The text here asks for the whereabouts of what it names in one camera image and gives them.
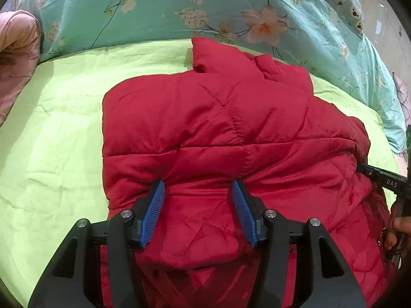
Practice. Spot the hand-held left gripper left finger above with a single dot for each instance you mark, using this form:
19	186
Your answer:
153	212

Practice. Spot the teal floral quilt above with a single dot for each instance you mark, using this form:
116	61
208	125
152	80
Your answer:
192	9

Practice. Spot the person's right hand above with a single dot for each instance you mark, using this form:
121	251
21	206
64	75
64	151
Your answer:
399	226

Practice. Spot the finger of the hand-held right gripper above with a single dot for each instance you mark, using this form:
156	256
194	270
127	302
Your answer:
387	180

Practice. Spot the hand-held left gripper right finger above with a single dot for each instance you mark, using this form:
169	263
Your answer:
244	213

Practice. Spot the lime green bed sheet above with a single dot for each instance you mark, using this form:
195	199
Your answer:
54	141

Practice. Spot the red quilted jacket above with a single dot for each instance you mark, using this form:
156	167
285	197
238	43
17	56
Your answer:
224	128

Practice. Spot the pink plaid cloth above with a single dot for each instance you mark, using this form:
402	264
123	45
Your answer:
403	96

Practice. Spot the pink quilt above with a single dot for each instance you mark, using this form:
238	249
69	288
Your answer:
16	57

